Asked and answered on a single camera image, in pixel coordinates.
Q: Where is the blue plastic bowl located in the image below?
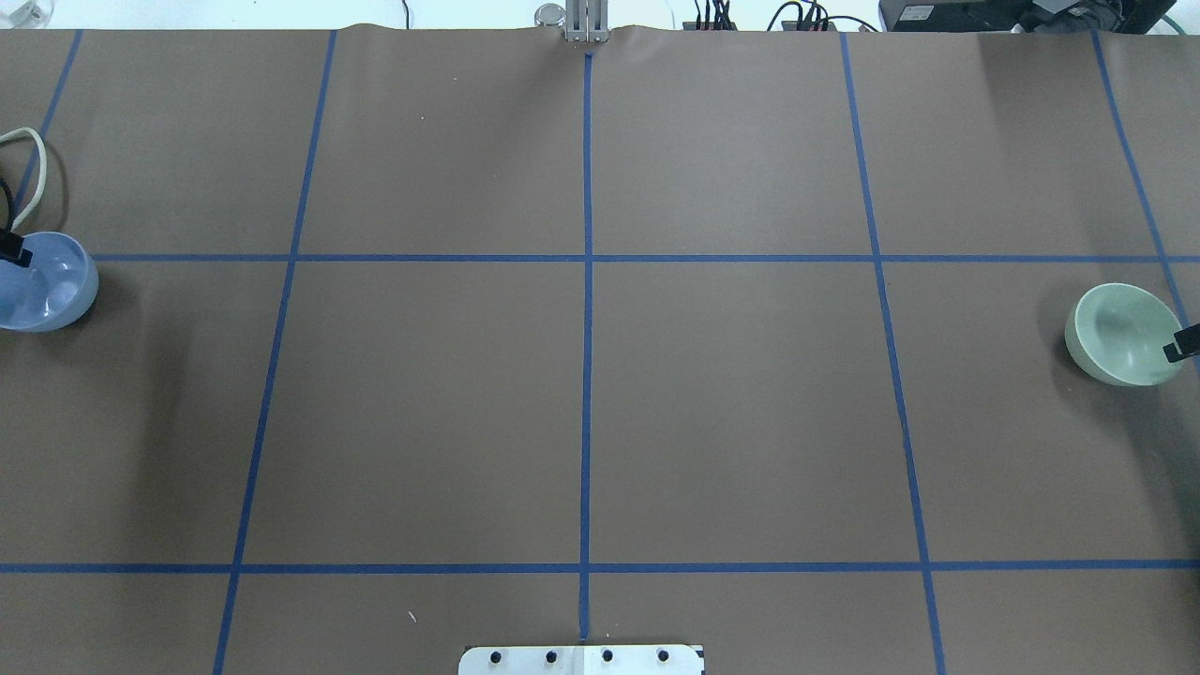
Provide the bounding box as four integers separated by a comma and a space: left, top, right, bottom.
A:
1, 232, 98, 333

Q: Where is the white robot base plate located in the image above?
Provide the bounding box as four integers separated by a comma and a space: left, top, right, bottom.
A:
457, 644, 706, 674

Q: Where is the aluminium frame post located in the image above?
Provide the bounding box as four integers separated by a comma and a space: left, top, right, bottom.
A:
562, 0, 611, 43

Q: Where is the green plastic bowl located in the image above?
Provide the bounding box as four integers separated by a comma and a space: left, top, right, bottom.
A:
1064, 283, 1183, 387

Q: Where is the black monitor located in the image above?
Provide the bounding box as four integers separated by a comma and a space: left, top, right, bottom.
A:
877, 1, 1176, 35

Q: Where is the white power cord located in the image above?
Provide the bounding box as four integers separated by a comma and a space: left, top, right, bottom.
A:
0, 127, 48, 233

